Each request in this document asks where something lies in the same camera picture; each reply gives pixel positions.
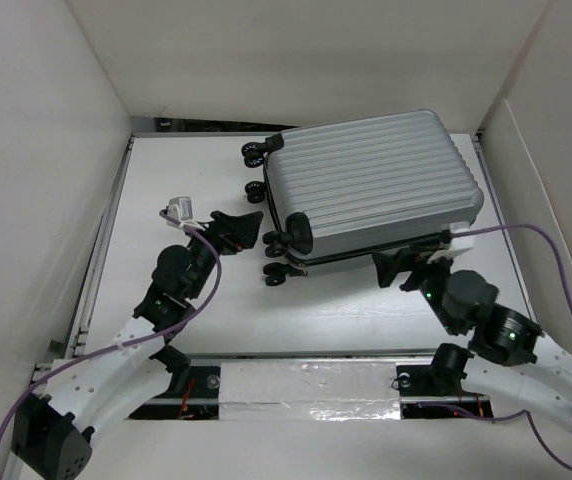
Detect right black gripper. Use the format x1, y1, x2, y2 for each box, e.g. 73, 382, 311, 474
372, 244, 460, 335

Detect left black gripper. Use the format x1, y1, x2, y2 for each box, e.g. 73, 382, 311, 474
179, 211, 261, 300

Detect grey hard-shell suitcase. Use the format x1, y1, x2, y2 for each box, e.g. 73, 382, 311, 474
241, 109, 484, 287

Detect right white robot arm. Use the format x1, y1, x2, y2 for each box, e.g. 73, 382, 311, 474
372, 248, 572, 433

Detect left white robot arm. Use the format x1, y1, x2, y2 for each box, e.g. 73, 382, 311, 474
11, 208, 263, 479

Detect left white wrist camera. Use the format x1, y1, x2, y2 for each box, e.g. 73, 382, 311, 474
159, 196, 202, 232

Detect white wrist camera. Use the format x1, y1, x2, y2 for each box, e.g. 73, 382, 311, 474
159, 196, 202, 232
427, 222, 474, 264

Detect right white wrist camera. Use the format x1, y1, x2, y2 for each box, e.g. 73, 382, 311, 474
427, 222, 474, 264

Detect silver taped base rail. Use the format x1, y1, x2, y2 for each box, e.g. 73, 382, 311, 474
129, 357, 493, 422

